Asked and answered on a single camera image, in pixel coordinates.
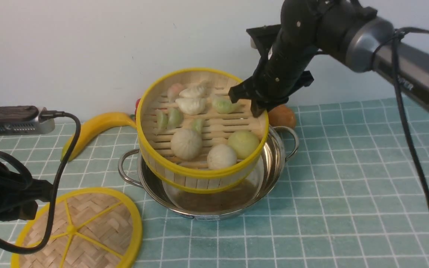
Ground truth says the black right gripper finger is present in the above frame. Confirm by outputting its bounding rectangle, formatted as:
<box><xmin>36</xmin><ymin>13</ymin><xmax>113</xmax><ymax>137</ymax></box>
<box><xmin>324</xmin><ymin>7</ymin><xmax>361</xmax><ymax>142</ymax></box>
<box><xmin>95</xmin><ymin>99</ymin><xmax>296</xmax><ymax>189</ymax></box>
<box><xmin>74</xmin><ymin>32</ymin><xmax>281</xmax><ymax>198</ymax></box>
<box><xmin>228</xmin><ymin>79</ymin><xmax>256</xmax><ymax>103</ymax></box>
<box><xmin>251</xmin><ymin>98</ymin><xmax>288</xmax><ymax>118</ymax></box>

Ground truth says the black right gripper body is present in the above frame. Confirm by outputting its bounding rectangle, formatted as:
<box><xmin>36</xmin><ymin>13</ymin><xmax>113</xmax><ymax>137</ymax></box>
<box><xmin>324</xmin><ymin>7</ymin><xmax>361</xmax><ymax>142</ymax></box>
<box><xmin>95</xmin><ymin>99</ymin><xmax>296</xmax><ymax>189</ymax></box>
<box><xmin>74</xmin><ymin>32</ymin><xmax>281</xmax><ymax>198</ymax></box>
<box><xmin>247</xmin><ymin>25</ymin><xmax>314</xmax><ymax>102</ymax></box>

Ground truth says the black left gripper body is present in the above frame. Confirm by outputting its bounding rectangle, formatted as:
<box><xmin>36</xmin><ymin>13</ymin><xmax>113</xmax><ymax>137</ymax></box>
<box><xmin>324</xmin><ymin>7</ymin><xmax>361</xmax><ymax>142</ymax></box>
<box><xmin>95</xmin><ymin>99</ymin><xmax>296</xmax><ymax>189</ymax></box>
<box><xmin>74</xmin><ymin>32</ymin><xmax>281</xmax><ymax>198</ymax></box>
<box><xmin>0</xmin><ymin>151</ymin><xmax>54</xmax><ymax>221</ymax></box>

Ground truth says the yellow rimmed bamboo steamer basket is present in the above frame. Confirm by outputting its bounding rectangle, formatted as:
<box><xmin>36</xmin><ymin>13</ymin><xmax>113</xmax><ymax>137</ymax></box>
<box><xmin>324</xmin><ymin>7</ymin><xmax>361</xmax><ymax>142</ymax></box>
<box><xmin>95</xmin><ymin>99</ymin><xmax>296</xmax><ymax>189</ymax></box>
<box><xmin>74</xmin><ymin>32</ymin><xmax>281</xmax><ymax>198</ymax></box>
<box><xmin>136</xmin><ymin>68</ymin><xmax>269</xmax><ymax>194</ymax></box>

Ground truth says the woven bamboo steamer lid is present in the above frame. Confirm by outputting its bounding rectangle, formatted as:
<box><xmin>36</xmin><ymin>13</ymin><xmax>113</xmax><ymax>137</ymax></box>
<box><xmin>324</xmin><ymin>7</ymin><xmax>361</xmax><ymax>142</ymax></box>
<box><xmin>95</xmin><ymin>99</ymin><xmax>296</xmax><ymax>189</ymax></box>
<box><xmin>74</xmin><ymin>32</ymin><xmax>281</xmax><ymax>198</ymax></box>
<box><xmin>11</xmin><ymin>187</ymin><xmax>143</xmax><ymax>268</ymax></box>

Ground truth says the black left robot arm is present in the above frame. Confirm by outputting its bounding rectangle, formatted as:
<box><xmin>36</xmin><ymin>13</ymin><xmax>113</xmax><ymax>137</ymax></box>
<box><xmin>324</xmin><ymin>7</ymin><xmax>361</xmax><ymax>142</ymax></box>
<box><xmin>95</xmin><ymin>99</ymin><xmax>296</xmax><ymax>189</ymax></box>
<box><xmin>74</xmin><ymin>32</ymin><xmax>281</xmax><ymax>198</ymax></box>
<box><xmin>0</xmin><ymin>151</ymin><xmax>54</xmax><ymax>221</ymax></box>

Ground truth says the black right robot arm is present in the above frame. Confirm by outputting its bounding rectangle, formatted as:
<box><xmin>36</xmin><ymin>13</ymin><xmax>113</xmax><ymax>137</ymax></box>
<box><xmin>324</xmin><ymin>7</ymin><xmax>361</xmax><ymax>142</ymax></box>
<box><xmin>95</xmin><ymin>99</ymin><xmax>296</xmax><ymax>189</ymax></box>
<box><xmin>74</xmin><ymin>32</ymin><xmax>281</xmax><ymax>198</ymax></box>
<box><xmin>228</xmin><ymin>0</ymin><xmax>429</xmax><ymax>117</ymax></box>

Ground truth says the stainless steel pot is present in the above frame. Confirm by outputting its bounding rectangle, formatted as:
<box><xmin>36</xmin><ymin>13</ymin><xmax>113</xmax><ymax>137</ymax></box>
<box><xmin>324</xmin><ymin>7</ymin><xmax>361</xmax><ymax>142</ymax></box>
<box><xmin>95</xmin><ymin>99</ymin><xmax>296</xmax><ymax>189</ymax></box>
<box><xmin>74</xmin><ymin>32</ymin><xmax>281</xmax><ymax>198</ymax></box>
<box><xmin>118</xmin><ymin>127</ymin><xmax>299</xmax><ymax>222</ymax></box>

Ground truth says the brown potato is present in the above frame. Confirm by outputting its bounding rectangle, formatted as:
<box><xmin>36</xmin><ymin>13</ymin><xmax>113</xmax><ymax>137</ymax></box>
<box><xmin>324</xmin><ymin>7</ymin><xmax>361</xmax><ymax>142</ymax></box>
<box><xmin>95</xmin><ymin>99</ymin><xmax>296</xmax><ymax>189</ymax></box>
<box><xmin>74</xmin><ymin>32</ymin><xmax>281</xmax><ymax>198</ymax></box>
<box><xmin>268</xmin><ymin>105</ymin><xmax>297</xmax><ymax>129</ymax></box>

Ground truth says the green dumpling right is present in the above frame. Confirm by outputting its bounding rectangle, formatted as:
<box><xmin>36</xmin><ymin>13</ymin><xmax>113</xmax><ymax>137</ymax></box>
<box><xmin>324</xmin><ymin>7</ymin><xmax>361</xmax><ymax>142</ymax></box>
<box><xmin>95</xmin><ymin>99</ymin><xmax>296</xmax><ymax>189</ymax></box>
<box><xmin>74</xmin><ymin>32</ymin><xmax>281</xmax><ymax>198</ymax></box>
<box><xmin>211</xmin><ymin>95</ymin><xmax>241</xmax><ymax>114</ymax></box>

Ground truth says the pale green round bun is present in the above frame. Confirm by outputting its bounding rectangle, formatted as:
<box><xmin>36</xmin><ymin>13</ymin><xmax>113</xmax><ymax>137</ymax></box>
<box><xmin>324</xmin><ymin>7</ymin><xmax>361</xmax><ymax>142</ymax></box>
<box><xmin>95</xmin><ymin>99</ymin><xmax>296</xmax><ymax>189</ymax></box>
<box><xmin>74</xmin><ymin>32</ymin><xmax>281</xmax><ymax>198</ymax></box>
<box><xmin>228</xmin><ymin>130</ymin><xmax>260</xmax><ymax>160</ymax></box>

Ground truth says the white dumpling upper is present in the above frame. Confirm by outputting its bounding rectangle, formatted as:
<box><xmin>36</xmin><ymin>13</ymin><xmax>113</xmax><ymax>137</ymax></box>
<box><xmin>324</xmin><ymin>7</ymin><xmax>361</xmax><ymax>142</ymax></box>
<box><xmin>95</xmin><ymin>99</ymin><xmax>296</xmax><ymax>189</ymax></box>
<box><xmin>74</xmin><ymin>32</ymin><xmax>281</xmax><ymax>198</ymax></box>
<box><xmin>179</xmin><ymin>82</ymin><xmax>209</xmax><ymax>99</ymax></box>

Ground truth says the white dumpling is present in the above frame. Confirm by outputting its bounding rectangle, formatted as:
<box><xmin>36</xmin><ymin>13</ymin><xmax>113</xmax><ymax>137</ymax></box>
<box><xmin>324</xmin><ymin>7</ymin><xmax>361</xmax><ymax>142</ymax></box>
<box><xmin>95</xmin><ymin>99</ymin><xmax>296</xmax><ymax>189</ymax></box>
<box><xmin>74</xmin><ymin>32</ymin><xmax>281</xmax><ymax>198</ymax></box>
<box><xmin>175</xmin><ymin>98</ymin><xmax>207</xmax><ymax>115</ymax></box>
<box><xmin>179</xmin><ymin>82</ymin><xmax>209</xmax><ymax>99</ymax></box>

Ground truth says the white dumpling lower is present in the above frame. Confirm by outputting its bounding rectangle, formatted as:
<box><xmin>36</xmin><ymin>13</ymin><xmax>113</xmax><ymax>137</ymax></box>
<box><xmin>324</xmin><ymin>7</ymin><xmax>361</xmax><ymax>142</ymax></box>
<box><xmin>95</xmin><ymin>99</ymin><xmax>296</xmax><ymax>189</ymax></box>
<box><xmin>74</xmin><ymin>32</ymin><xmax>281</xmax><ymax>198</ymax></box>
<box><xmin>175</xmin><ymin>98</ymin><xmax>207</xmax><ymax>115</ymax></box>

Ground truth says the small green dumpling centre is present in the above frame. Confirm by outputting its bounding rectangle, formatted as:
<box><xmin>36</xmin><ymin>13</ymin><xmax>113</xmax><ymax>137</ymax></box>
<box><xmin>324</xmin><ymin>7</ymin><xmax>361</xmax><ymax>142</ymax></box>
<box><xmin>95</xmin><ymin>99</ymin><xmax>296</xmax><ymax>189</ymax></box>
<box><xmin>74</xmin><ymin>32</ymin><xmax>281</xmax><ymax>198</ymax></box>
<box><xmin>191</xmin><ymin>118</ymin><xmax>205</xmax><ymax>134</ymax></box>

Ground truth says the white round bun front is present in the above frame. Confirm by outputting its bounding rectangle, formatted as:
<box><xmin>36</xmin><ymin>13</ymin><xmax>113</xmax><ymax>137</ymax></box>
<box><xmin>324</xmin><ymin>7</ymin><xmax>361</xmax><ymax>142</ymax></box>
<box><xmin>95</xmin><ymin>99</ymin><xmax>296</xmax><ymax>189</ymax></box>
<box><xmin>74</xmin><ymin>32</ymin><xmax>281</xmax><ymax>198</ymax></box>
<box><xmin>207</xmin><ymin>144</ymin><xmax>237</xmax><ymax>170</ymax></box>

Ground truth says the white round bun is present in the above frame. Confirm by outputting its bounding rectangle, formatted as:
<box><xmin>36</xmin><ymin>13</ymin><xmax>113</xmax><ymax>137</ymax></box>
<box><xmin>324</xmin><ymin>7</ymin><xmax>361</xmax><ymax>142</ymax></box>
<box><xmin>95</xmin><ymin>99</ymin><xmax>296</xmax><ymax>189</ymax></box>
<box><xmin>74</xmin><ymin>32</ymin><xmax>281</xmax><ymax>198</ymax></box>
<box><xmin>170</xmin><ymin>128</ymin><xmax>203</xmax><ymax>161</ymax></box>
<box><xmin>207</xmin><ymin>144</ymin><xmax>237</xmax><ymax>170</ymax></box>

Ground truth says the pink dumpling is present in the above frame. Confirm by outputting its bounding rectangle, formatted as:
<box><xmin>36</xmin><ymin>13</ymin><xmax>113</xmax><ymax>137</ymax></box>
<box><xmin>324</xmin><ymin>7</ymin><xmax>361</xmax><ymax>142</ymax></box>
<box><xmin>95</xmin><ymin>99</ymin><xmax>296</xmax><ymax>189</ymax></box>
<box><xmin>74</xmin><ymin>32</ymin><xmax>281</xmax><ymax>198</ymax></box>
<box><xmin>167</xmin><ymin>83</ymin><xmax>185</xmax><ymax>102</ymax></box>

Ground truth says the green dumpling far left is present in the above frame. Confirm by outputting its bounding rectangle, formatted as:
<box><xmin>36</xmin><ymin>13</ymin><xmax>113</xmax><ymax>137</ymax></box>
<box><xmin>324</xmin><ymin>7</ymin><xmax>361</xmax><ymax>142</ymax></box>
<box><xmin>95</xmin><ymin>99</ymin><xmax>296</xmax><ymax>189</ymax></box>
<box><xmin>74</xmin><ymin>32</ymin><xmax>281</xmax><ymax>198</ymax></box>
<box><xmin>156</xmin><ymin>109</ymin><xmax>168</xmax><ymax>135</ymax></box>

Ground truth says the red bell pepper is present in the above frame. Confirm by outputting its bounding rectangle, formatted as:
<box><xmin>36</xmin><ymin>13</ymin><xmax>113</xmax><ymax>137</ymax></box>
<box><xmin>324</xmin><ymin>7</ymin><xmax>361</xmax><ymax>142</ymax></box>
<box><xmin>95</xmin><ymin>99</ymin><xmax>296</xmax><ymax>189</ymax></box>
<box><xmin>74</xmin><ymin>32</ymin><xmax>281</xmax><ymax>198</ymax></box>
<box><xmin>133</xmin><ymin>98</ymin><xmax>141</xmax><ymax>115</ymax></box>

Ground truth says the yellow banana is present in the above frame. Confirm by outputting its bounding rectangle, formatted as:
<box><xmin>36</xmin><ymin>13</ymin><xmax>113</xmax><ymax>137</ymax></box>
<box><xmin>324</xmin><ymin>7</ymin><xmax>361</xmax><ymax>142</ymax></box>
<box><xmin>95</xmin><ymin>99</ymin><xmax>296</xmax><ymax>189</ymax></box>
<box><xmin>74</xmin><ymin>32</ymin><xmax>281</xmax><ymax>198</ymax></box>
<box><xmin>68</xmin><ymin>112</ymin><xmax>136</xmax><ymax>161</ymax></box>

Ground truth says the black camera cable left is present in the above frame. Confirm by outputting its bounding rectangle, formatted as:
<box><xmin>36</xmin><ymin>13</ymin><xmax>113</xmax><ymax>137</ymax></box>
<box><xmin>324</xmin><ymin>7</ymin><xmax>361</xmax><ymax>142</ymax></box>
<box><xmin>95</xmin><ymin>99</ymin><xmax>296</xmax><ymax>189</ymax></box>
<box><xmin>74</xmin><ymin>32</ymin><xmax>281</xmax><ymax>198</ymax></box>
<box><xmin>0</xmin><ymin>111</ymin><xmax>82</xmax><ymax>255</ymax></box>

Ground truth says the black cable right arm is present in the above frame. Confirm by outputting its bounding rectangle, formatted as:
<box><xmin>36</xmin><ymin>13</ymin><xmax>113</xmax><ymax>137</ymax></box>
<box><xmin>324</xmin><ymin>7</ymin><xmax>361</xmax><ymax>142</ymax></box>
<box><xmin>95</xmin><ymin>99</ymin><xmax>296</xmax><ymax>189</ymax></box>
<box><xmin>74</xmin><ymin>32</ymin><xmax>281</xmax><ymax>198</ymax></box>
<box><xmin>391</xmin><ymin>27</ymin><xmax>429</xmax><ymax>268</ymax></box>

